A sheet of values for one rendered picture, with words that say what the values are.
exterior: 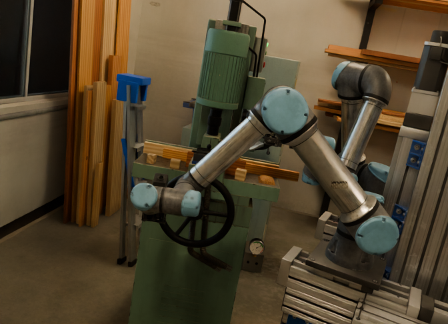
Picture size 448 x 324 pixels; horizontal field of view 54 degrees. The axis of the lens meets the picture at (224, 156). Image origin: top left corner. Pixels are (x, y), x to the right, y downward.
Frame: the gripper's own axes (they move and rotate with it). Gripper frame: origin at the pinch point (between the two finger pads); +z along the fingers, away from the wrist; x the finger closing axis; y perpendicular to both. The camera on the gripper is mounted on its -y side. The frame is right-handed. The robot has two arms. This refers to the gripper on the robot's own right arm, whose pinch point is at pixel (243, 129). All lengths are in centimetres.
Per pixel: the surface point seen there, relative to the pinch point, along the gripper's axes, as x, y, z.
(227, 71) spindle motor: -21.4, -5.9, 10.8
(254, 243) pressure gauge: 43.6, 2.0, -13.0
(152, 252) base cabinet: 58, -5, 27
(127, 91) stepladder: -4, -83, 68
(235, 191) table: 24.9, -2.3, -1.7
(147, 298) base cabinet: 80, -8, 27
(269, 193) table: 23.1, -2.1, -15.3
